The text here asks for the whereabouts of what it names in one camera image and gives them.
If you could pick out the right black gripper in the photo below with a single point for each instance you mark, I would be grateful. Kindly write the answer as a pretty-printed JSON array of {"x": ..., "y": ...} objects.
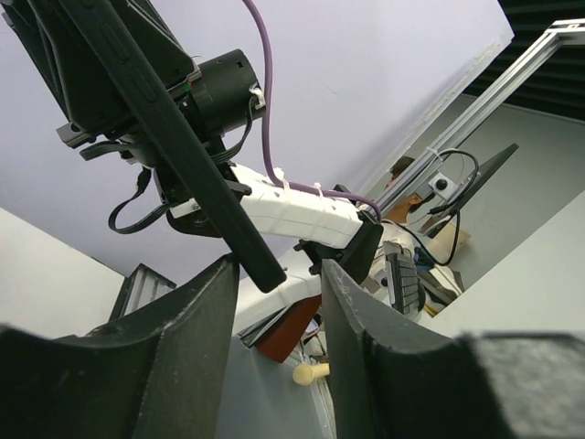
[{"x": 76, "y": 78}]

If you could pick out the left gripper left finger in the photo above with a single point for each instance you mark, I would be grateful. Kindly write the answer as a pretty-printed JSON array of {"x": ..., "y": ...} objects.
[{"x": 155, "y": 373}]

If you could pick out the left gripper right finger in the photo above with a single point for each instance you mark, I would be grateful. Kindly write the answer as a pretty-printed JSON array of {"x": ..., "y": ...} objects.
[{"x": 392, "y": 378}]

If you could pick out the black keyboard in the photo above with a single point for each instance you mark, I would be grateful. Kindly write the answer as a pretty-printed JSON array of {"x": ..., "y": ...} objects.
[{"x": 406, "y": 295}]

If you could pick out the aluminium frame profile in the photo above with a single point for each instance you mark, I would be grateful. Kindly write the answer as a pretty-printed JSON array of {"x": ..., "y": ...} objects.
[{"x": 558, "y": 34}]

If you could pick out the black monitor on stand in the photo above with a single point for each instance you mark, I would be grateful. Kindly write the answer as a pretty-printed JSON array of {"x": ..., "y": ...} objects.
[{"x": 485, "y": 171}]

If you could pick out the webcam on frame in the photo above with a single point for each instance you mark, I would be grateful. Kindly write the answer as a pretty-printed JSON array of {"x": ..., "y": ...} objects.
[{"x": 442, "y": 186}]

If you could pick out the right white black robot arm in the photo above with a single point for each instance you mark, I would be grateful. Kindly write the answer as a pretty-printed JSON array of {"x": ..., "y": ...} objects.
[{"x": 327, "y": 224}]

